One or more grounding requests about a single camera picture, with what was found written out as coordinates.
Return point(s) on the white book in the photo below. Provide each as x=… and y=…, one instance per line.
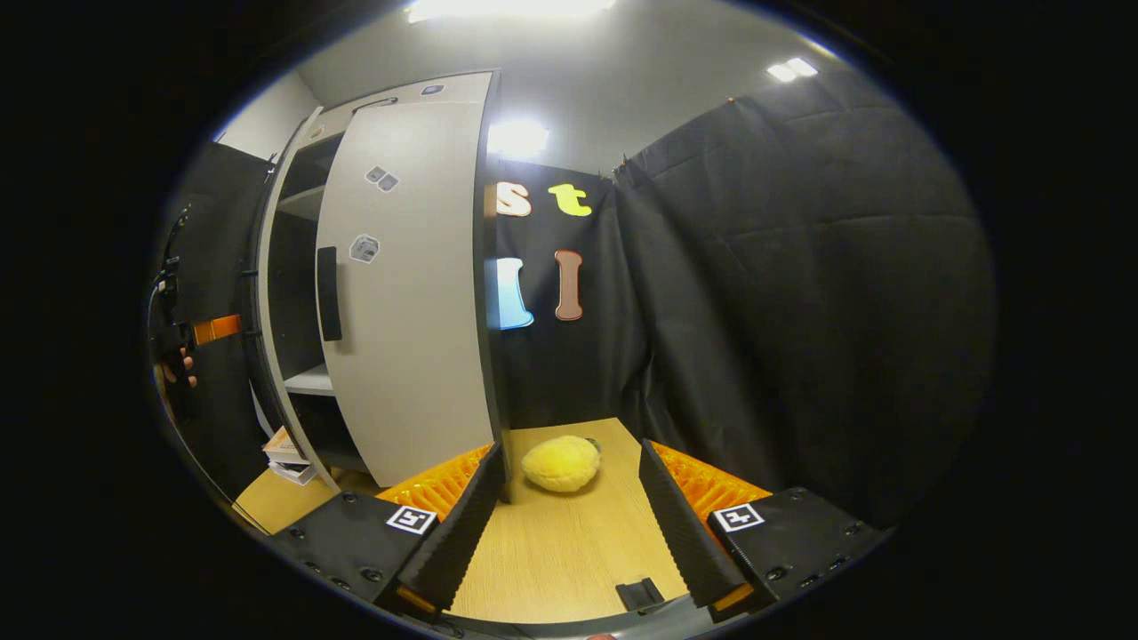
x=295, y=473

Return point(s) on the grey cabinet door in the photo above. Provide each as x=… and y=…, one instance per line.
x=418, y=311
x=271, y=267

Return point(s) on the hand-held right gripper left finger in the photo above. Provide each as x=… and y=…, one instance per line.
x=467, y=524

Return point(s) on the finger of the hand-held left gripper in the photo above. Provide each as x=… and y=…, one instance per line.
x=216, y=329

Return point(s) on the beige and orange book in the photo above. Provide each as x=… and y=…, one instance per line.
x=283, y=444

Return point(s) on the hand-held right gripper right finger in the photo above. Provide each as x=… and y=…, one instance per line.
x=676, y=524

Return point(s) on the ceiling light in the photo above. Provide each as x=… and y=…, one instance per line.
x=791, y=69
x=517, y=139
x=507, y=9

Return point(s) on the yellow plush toy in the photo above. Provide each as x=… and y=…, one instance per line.
x=560, y=464

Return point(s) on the grey cabinet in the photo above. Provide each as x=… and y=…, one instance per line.
x=462, y=87

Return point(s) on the grey cabinet shelf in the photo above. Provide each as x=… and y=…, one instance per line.
x=302, y=203
x=311, y=382

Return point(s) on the black backdrop cloth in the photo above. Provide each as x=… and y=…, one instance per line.
x=800, y=311

